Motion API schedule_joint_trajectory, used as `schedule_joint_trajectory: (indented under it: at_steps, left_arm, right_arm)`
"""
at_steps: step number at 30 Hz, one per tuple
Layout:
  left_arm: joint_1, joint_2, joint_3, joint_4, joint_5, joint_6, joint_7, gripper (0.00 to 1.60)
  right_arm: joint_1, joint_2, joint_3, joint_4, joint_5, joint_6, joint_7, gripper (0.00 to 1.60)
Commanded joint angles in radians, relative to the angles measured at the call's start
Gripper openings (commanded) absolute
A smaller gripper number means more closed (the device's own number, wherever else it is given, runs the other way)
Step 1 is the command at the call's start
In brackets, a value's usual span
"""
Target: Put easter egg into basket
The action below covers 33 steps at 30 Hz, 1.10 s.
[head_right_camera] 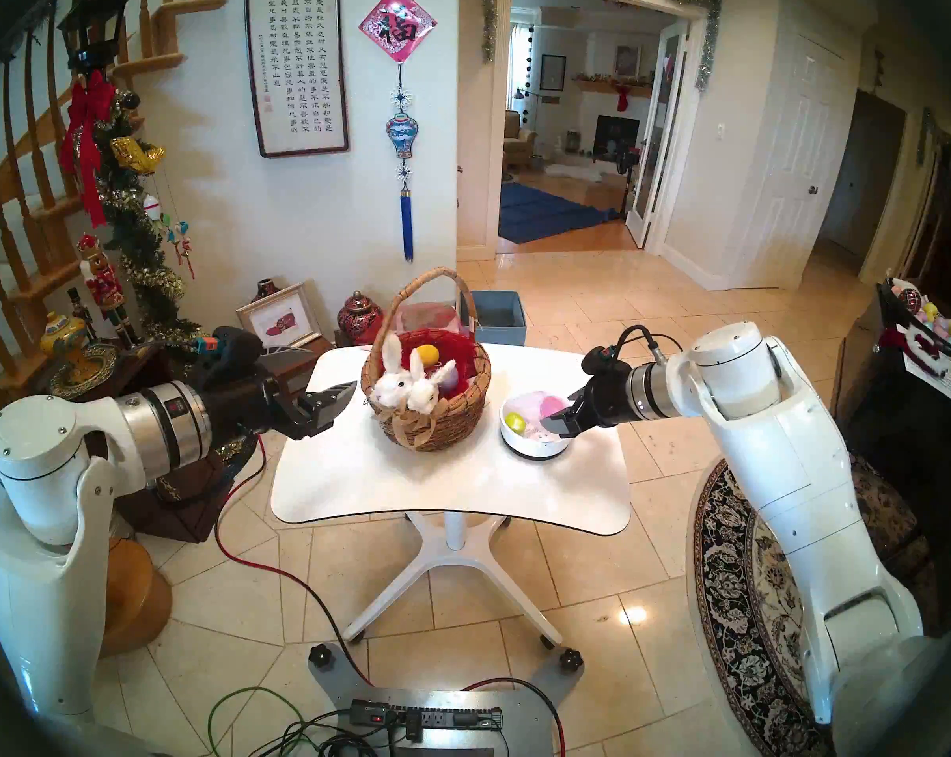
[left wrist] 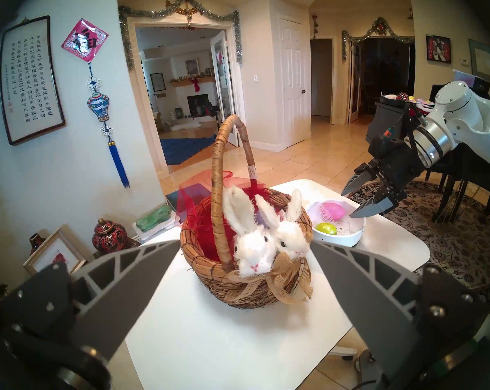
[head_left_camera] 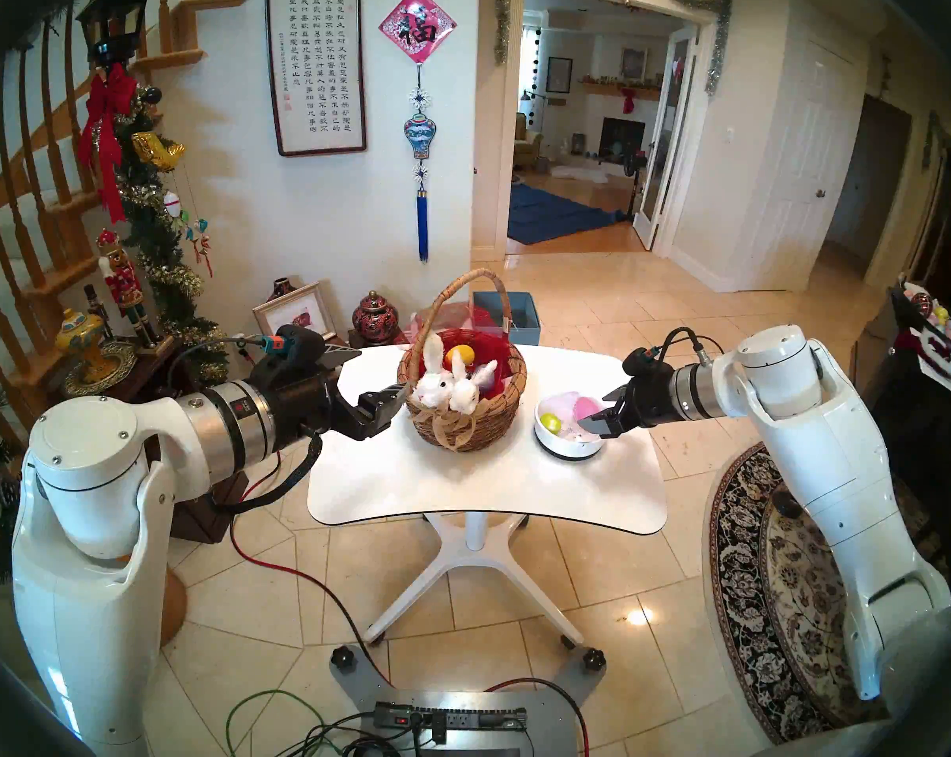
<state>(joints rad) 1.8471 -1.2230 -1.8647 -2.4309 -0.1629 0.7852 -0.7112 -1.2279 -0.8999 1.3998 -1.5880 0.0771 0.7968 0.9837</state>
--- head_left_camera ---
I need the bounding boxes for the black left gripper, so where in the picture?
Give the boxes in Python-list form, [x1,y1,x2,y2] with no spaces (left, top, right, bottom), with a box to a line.
[270,345,411,450]

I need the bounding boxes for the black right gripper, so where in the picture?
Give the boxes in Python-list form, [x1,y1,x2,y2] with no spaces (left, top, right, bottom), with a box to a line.
[578,373,677,439]

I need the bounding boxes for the red tissue basket lining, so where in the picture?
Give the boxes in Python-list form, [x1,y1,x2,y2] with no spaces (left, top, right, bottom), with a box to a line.
[419,302,520,401]

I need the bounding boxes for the white round bowl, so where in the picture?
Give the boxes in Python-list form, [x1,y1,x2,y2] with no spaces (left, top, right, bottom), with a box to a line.
[535,393,611,459]

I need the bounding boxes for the red black lidded jar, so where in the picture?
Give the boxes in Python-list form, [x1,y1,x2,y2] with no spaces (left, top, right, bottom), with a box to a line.
[352,290,400,345]

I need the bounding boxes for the large white plush bunny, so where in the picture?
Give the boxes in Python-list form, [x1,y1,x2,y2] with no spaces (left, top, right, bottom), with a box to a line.
[409,331,454,409]

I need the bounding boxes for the framed red shoe picture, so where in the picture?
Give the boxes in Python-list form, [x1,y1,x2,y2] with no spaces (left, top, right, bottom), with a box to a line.
[252,282,338,340]

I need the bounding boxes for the tan burlap bow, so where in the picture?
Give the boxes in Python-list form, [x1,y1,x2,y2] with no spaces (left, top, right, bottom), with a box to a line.
[412,405,480,451]

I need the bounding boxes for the small white plush bunny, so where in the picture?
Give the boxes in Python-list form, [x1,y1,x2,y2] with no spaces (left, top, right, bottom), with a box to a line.
[448,349,498,415]

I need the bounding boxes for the blue open box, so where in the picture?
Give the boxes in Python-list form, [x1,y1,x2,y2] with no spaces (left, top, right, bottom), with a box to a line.
[472,291,541,346]

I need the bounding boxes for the blue floor rug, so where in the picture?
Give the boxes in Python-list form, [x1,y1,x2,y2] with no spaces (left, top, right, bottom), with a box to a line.
[508,182,630,246]

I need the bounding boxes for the large patterned oriental rug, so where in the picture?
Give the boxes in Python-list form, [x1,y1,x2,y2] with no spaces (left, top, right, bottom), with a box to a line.
[708,440,949,744]

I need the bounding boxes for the decorated green christmas garland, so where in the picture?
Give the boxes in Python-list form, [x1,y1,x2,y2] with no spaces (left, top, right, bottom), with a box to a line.
[109,85,232,386]

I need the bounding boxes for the black standing fan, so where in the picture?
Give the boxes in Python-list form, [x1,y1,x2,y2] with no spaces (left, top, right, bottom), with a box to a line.
[621,150,650,216]

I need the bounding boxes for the blue vase tassel ornament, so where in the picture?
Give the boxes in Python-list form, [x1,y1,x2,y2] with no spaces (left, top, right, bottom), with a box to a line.
[403,63,437,263]

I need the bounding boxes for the red nutcracker figure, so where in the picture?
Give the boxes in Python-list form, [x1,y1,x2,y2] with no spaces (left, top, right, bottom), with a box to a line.
[97,229,161,348]

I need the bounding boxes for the ornate brass plate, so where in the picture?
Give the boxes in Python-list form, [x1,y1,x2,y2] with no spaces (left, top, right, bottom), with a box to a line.
[62,341,139,397]

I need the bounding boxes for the black fireplace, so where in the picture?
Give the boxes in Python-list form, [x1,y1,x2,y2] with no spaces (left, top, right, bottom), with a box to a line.
[599,117,647,165]

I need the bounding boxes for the small black nutcracker figure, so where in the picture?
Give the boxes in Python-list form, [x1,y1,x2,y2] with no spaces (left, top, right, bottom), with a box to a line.
[83,284,114,342]

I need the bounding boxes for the tan armchair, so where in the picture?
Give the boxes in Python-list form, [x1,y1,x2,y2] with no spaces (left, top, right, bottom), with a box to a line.
[513,113,545,171]

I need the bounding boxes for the white glass french door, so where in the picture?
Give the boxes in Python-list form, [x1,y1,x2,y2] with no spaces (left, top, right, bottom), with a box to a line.
[633,26,699,252]

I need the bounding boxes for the yellow ornate vase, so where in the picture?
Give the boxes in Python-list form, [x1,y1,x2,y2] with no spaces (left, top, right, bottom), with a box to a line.
[55,308,106,382]

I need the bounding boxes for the gold foil ornament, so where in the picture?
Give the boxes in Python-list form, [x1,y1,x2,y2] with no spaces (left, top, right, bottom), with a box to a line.
[131,131,186,171]

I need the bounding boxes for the white panel door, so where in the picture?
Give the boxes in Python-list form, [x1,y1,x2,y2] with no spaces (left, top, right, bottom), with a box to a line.
[748,38,855,291]

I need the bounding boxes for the wooden mantel shelf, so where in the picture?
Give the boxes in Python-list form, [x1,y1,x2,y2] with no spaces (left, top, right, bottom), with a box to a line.
[580,80,660,102]

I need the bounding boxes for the framed chinese calligraphy scroll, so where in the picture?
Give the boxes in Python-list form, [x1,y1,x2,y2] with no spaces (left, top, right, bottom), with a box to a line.
[265,0,367,158]

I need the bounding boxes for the red white santa hat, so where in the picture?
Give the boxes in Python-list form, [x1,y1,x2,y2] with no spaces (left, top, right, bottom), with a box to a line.
[895,330,951,362]

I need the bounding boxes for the black tray of ornaments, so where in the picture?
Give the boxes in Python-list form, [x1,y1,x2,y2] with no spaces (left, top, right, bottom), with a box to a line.
[901,282,951,362]

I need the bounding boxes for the black power strip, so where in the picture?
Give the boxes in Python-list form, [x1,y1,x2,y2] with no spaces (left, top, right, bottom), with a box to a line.
[373,702,528,733]

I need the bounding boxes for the wooden stair railing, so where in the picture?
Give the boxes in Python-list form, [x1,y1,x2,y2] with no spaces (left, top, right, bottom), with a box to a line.
[0,0,248,417]

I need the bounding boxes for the red ribbon bow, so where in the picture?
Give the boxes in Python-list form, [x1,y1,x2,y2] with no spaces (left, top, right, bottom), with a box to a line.
[77,63,137,224]

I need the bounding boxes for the red diamond fu decoration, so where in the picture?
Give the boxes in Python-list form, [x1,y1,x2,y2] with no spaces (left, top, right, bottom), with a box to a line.
[379,0,457,64]

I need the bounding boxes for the silver green tinsel garland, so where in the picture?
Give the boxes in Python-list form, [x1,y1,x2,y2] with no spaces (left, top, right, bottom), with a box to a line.
[495,0,733,95]

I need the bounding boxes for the black lantern lamp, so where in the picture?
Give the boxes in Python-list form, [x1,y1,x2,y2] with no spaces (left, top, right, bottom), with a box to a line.
[76,0,155,66]

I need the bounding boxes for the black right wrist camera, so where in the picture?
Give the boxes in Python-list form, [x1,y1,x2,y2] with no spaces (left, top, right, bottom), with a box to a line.
[623,345,673,379]

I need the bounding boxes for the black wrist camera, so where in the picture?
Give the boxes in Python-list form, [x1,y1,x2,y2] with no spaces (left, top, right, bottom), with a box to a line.
[259,326,326,371]
[623,345,673,379]

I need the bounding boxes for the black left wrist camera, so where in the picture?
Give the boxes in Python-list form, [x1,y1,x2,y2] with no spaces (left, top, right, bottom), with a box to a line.
[259,326,326,371]

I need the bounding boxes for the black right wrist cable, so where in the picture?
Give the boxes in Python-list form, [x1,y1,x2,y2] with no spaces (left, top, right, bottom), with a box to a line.
[659,327,725,367]

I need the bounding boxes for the brown wicker handle basket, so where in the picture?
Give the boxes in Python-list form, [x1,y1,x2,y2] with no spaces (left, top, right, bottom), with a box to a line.
[397,269,528,453]

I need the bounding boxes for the black left arm hose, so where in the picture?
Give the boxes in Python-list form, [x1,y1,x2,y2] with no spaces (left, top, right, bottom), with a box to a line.
[211,434,324,516]

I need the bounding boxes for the white table pedestal base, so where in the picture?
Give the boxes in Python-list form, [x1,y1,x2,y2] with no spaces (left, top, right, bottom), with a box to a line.
[363,513,585,650]

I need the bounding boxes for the round wooden post base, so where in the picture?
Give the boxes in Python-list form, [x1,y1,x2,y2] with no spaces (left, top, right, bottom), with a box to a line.
[148,562,188,654]

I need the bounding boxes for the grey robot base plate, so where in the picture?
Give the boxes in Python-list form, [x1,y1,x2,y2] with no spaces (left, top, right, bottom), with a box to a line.
[330,645,606,757]

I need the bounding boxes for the green cable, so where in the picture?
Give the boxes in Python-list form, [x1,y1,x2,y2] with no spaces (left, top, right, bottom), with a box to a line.
[225,688,338,757]

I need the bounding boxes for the black cable bundle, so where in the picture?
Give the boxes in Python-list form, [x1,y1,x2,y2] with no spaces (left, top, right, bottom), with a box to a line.
[267,710,437,757]

